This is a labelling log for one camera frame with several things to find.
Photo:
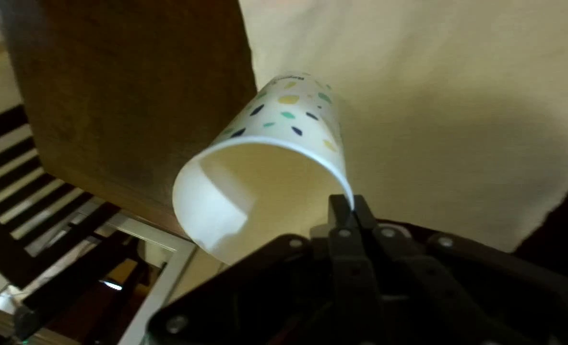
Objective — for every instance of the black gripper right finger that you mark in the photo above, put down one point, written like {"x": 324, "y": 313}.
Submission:
{"x": 424, "y": 288}

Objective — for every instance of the dark wooden secretary cupboard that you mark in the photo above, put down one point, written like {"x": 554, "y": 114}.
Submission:
{"x": 136, "y": 97}

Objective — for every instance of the dark wooden slatted chair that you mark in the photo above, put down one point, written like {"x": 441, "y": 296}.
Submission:
{"x": 34, "y": 212}

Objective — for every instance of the white polka dot paper cup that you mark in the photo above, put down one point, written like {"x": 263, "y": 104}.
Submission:
{"x": 276, "y": 166}

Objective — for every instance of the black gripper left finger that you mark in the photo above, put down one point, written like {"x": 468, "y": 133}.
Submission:
{"x": 351, "y": 275}

